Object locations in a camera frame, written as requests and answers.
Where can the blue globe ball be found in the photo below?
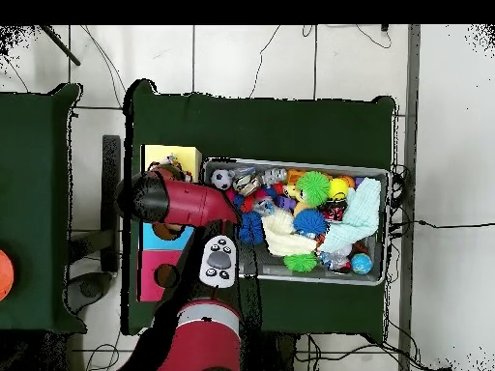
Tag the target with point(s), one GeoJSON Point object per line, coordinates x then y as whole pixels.
{"type": "Point", "coordinates": [361, 263]}

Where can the silver mesh bin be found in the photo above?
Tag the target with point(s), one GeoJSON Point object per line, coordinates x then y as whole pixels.
{"type": "Point", "coordinates": [328, 275]}

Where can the black upright panel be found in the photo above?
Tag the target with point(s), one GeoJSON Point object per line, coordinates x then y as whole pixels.
{"type": "Point", "coordinates": [110, 162]}

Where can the yellow smooth ball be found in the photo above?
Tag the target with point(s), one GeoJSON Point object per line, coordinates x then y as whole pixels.
{"type": "Point", "coordinates": [339, 188]}

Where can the dark green table cloth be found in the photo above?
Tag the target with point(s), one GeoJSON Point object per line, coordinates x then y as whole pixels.
{"type": "Point", "coordinates": [270, 127]}
{"type": "Point", "coordinates": [34, 193]}

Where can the dark grey stand base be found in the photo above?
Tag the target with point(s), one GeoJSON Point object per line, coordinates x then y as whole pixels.
{"type": "Point", "coordinates": [87, 290]}

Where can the blue spiky rubber ball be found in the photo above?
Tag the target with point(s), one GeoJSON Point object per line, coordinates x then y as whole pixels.
{"type": "Point", "coordinates": [253, 230]}
{"type": "Point", "coordinates": [310, 222]}

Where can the light blue cloth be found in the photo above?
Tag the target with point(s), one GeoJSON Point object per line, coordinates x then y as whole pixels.
{"type": "Point", "coordinates": [361, 216]}

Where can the cream knitted cloth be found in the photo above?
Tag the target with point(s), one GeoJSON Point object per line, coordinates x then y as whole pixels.
{"type": "Point", "coordinates": [286, 237]}

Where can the black rod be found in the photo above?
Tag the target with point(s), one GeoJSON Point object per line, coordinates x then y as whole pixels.
{"type": "Point", "coordinates": [62, 46]}

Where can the large orange ball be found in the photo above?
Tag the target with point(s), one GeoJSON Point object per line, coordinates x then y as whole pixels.
{"type": "Point", "coordinates": [4, 275]}

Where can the black and white soccer ball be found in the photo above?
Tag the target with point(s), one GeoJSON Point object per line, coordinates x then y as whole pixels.
{"type": "Point", "coordinates": [221, 179]}

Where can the wooden box with three holes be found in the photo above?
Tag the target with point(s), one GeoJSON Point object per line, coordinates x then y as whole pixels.
{"type": "Point", "coordinates": [151, 270]}

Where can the green spiky rubber ball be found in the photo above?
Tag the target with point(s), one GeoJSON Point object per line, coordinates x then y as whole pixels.
{"type": "Point", "coordinates": [301, 262]}
{"type": "Point", "coordinates": [313, 188]}

